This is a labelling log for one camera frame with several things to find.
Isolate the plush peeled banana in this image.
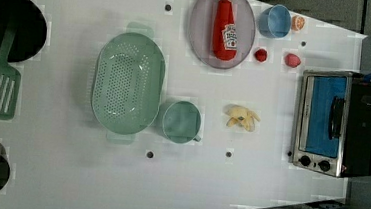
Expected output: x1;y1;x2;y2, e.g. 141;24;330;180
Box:
226;105;261;132

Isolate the green mug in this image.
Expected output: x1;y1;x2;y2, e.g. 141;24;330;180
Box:
161;101;202;144

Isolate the green perforated colander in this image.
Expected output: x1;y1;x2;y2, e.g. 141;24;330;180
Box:
91;22;166;145

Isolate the red ketchup bottle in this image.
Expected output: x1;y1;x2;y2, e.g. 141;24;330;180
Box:
212;0;238;61

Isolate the grey oval plate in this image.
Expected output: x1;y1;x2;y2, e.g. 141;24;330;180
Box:
188;0;257;70

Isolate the red strawberry toy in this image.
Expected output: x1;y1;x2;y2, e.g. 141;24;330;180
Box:
255;48;268;63

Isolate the pink fruit toy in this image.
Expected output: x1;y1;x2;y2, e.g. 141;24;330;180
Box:
284;53;301;68

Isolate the blue cup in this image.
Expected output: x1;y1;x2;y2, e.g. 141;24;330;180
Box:
258;4;292;39

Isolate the orange half toy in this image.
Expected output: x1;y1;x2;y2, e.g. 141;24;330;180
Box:
291;15;306;31

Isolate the silver toaster oven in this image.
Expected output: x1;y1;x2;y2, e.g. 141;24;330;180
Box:
292;70;371;178

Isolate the black round pan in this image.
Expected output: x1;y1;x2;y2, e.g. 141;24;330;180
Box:
0;0;48;63

